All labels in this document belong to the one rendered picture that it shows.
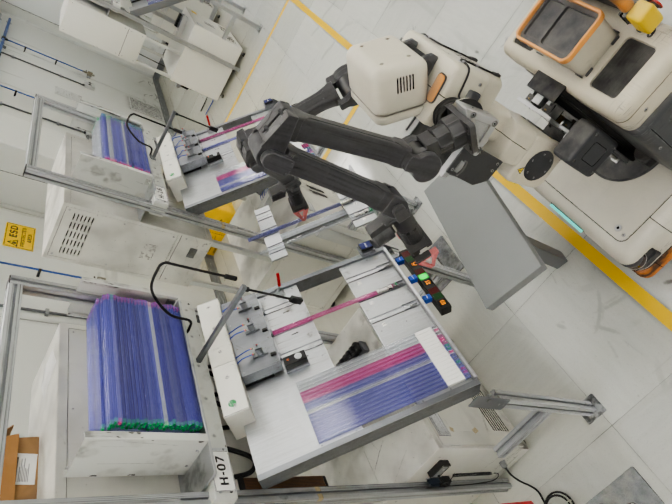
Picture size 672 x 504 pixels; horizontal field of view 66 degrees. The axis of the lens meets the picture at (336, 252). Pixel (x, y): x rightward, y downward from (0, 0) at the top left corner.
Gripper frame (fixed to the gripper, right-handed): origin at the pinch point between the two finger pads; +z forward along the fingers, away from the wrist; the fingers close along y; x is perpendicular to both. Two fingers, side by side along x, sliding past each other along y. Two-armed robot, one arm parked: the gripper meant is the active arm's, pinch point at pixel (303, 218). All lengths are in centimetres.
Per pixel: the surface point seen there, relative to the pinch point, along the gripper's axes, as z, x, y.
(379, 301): 8, 13, 53
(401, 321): 9, 17, 65
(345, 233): 17.0, 15.6, -0.8
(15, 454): -15, -103, 76
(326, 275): 7.2, -0.7, 31.2
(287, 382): 6, -27, 73
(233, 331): -2, -39, 50
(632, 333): 45, 98, 84
